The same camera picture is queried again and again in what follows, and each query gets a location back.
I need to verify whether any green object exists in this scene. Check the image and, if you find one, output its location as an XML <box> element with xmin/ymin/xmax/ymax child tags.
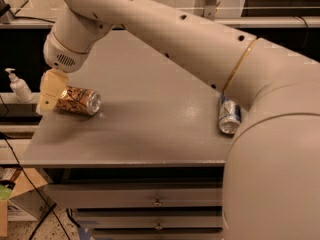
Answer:
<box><xmin>0</xmin><ymin>180</ymin><xmax>15</xmax><ymax>200</ymax></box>

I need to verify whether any right metal bracket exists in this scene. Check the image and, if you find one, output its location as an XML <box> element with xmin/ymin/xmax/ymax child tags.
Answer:
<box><xmin>204</xmin><ymin>0</ymin><xmax>219</xmax><ymax>20</ymax></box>

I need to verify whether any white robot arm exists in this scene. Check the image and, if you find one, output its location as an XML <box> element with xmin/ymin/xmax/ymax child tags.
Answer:
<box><xmin>39</xmin><ymin>0</ymin><xmax>320</xmax><ymax>240</ymax></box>

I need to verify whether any bottom grey drawer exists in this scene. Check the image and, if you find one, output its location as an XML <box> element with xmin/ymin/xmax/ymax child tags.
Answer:
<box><xmin>92</xmin><ymin>229</ymin><xmax>223</xmax><ymax>240</ymax></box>

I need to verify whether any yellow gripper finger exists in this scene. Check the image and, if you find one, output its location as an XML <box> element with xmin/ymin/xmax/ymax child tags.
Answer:
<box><xmin>36</xmin><ymin>68</ymin><xmax>68</xmax><ymax>115</ymax></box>

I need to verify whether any top grey drawer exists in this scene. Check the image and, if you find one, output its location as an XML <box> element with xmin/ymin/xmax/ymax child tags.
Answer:
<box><xmin>45</xmin><ymin>183</ymin><xmax>222</xmax><ymax>209</ymax></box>

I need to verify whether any middle grey drawer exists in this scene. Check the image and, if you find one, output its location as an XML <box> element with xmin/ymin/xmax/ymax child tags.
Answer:
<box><xmin>74</xmin><ymin>209</ymin><xmax>223</xmax><ymax>229</ymax></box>

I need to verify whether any orange patterned soda can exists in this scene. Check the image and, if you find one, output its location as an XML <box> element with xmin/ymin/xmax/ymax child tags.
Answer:
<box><xmin>56</xmin><ymin>86</ymin><xmax>102</xmax><ymax>116</ymax></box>

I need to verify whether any cardboard box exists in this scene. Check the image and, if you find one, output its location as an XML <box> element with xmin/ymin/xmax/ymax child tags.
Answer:
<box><xmin>0</xmin><ymin>167</ymin><xmax>53</xmax><ymax>237</ymax></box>

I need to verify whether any white pump dispenser bottle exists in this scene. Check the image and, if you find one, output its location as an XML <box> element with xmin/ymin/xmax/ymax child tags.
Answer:
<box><xmin>5</xmin><ymin>68</ymin><xmax>33</xmax><ymax>103</ymax></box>

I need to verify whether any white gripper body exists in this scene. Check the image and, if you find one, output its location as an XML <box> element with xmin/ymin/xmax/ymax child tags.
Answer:
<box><xmin>43</xmin><ymin>31</ymin><xmax>89</xmax><ymax>73</ymax></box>

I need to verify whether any black cable on floor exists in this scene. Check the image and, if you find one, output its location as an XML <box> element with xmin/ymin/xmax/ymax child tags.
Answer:
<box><xmin>0</xmin><ymin>132</ymin><xmax>73</xmax><ymax>240</ymax></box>

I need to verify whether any blue silver energy drink can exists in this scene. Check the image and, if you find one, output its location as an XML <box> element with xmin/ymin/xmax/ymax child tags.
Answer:
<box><xmin>218</xmin><ymin>94</ymin><xmax>242</xmax><ymax>135</ymax></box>

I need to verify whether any grey drawer cabinet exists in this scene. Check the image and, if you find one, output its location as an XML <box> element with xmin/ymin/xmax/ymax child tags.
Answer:
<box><xmin>21</xmin><ymin>28</ymin><xmax>249</xmax><ymax>240</ymax></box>

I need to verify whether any black cable on rail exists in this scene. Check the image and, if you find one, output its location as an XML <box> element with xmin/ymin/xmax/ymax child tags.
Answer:
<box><xmin>13</xmin><ymin>15</ymin><xmax>56</xmax><ymax>25</ymax></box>

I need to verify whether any grey drawer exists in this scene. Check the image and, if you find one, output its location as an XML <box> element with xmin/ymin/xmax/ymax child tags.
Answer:
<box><xmin>92</xmin><ymin>229</ymin><xmax>223</xmax><ymax>240</ymax></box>
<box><xmin>45</xmin><ymin>183</ymin><xmax>222</xmax><ymax>209</ymax></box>
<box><xmin>74</xmin><ymin>209</ymin><xmax>223</xmax><ymax>229</ymax></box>

